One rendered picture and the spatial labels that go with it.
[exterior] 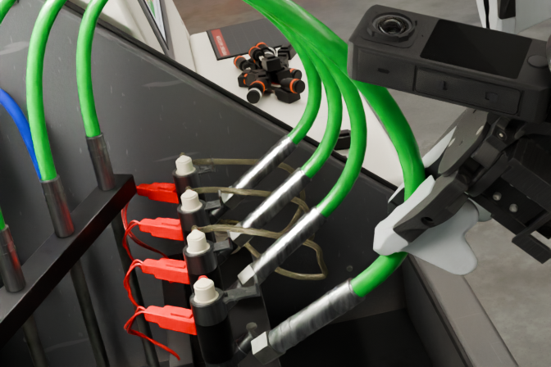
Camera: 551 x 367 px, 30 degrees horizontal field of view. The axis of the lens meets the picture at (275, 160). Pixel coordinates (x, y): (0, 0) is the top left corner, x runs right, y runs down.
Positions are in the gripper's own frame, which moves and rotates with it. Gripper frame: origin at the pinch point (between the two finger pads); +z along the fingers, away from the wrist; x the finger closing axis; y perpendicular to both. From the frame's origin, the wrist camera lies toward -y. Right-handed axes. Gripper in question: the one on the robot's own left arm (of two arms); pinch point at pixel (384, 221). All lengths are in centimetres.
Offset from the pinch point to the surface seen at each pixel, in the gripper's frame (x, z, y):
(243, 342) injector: 0.2, 22.3, -0.3
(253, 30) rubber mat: 85, 73, -15
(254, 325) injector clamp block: 9.2, 32.9, 1.9
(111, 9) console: 30, 30, -28
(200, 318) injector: -1.2, 20.7, -4.6
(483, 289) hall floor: 132, 144, 72
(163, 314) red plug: -0.4, 24.7, -6.9
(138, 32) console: 30, 32, -24
